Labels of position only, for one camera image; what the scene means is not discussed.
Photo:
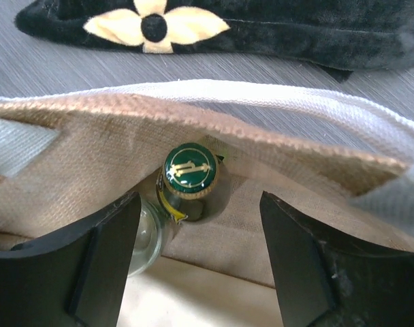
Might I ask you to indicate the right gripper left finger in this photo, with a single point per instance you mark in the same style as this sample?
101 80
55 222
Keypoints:
73 276

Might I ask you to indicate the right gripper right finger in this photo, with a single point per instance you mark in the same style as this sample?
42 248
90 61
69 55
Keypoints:
325 277

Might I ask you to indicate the clear soda water bottle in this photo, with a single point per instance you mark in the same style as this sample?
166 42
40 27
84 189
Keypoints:
151 237

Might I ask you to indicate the canvas tote bag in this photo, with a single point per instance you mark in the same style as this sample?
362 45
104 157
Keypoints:
340 159

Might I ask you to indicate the green glass bottle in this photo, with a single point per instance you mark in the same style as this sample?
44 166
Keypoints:
193 185

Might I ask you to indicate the black floral blanket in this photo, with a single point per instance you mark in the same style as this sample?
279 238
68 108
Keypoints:
341 36

